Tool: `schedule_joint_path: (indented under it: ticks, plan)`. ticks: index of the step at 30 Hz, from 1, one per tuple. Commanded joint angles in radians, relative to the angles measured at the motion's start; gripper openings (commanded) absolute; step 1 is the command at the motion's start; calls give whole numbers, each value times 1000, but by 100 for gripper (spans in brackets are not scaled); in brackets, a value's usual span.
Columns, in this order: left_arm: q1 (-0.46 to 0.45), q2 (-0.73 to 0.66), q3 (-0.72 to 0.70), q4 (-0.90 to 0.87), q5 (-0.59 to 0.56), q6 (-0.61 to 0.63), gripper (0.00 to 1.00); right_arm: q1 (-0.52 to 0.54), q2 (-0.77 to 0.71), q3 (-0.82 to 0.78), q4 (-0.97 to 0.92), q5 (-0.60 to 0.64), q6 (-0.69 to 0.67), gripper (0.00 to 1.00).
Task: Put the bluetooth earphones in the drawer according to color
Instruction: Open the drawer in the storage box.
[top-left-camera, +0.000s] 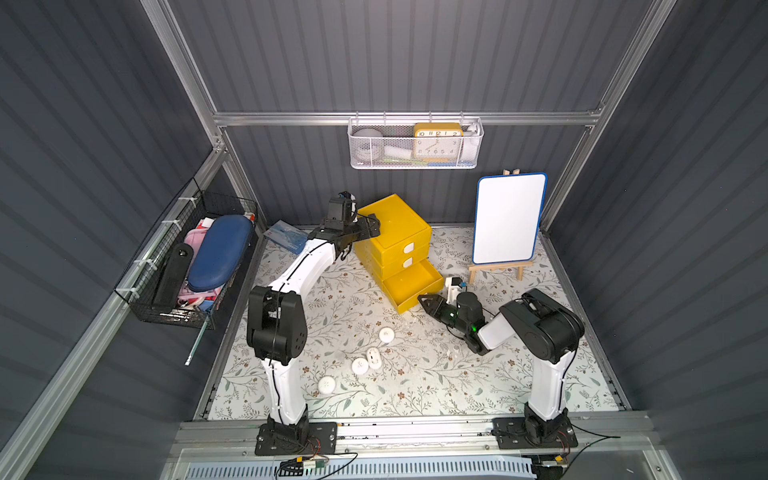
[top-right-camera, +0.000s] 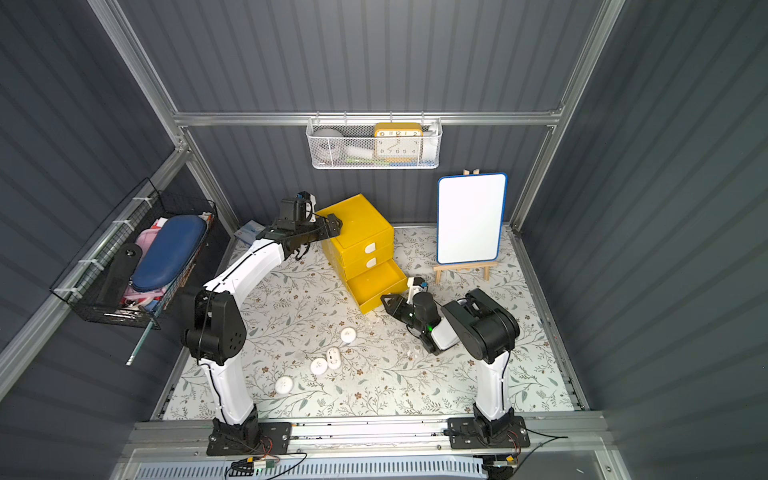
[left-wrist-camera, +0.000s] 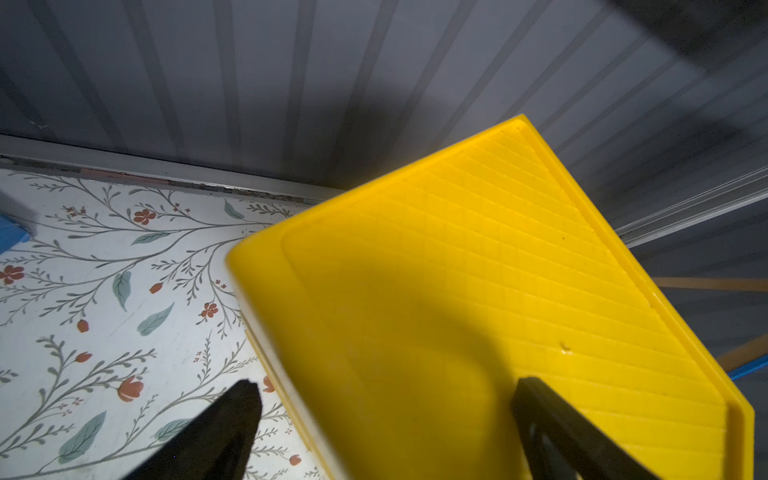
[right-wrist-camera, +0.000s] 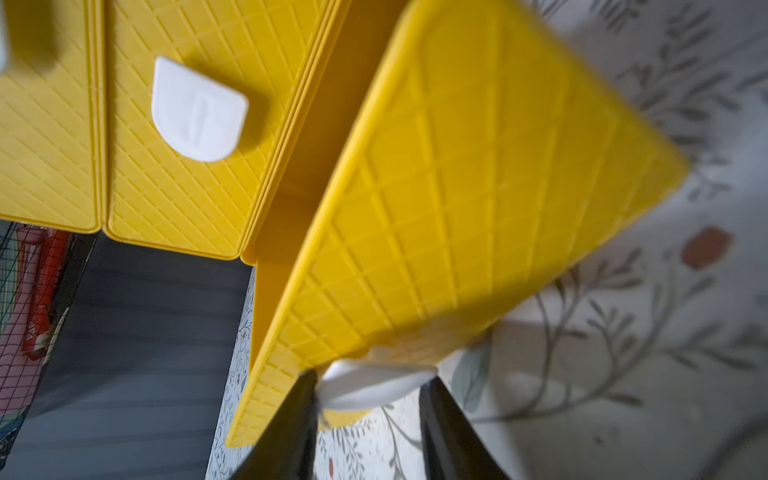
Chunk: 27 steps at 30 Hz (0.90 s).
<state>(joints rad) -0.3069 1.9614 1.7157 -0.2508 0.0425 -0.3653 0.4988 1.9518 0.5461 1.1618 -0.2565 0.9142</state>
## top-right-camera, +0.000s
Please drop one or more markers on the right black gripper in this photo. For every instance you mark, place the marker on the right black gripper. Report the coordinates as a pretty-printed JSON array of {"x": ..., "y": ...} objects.
[{"x": 402, "y": 306}]

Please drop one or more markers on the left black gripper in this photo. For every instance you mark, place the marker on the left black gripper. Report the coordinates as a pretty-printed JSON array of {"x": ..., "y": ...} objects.
[{"x": 321, "y": 225}]

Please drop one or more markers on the yellow bottom drawer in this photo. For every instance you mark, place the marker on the yellow bottom drawer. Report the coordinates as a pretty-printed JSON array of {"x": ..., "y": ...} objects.
[{"x": 368, "y": 287}]

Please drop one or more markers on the yellow three-drawer cabinet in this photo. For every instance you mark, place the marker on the yellow three-drawer cabinet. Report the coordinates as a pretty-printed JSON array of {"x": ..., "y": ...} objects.
[{"x": 366, "y": 239}]

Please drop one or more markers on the white earphone case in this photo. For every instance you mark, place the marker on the white earphone case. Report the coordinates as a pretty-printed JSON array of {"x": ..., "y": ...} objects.
[
  {"x": 319, "y": 366},
  {"x": 333, "y": 358},
  {"x": 348, "y": 335}
]

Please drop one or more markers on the white earphone case isolated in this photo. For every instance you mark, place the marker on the white earphone case isolated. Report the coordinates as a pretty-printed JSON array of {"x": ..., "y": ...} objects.
[{"x": 284, "y": 385}]

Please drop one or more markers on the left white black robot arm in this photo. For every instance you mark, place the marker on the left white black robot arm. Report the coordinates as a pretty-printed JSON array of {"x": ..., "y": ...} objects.
[{"x": 217, "y": 334}]

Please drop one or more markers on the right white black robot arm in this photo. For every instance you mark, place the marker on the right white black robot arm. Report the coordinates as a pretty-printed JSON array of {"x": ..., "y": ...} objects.
[{"x": 486, "y": 330}]

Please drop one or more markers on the white tape roll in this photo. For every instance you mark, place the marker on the white tape roll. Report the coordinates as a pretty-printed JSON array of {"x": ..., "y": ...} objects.
[{"x": 327, "y": 146}]

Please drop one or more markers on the small wooden easel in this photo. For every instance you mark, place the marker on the small wooden easel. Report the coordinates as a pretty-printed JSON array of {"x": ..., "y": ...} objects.
[{"x": 465, "y": 270}]

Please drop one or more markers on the yellow alarm clock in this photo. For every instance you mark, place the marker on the yellow alarm clock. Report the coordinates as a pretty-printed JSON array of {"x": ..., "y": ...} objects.
[{"x": 398, "y": 142}]

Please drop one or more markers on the blue oval case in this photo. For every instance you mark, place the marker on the blue oval case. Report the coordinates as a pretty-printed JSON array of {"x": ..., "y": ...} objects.
[{"x": 174, "y": 240}]

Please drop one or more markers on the pink items in basket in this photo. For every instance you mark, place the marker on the pink items in basket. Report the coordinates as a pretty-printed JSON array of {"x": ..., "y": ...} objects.
[{"x": 133, "y": 299}]

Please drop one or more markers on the black object in basket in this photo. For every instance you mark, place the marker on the black object in basket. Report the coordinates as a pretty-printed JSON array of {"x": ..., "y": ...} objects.
[{"x": 119, "y": 275}]

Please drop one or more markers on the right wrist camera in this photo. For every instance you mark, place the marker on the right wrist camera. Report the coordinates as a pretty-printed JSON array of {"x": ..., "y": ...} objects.
[{"x": 415, "y": 285}]

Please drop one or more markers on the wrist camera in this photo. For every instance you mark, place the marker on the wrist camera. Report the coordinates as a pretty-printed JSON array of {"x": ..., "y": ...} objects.
[
  {"x": 305, "y": 207},
  {"x": 415, "y": 285}
]

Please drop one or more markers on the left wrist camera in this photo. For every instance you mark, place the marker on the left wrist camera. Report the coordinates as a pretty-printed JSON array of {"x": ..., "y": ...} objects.
[{"x": 305, "y": 207}]

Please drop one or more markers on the white wire wall basket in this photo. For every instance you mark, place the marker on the white wire wall basket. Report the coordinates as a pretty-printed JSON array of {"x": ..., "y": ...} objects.
[{"x": 359, "y": 145}]

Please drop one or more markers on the white board blue frame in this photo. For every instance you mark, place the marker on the white board blue frame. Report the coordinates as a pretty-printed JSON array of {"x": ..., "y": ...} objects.
[{"x": 471, "y": 218}]

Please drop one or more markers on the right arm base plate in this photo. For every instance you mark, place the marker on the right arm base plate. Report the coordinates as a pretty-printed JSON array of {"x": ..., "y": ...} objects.
[{"x": 509, "y": 433}]

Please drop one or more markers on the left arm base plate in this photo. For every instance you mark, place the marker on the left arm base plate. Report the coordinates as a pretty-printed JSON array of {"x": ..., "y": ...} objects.
[{"x": 249, "y": 439}]

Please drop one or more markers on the black wire side basket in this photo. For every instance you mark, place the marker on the black wire side basket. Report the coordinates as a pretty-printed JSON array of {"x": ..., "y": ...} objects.
[{"x": 80, "y": 287}]

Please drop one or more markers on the aluminium front rail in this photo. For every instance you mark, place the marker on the aluminium front rail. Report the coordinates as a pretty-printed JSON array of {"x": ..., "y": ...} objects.
[{"x": 368, "y": 436}]

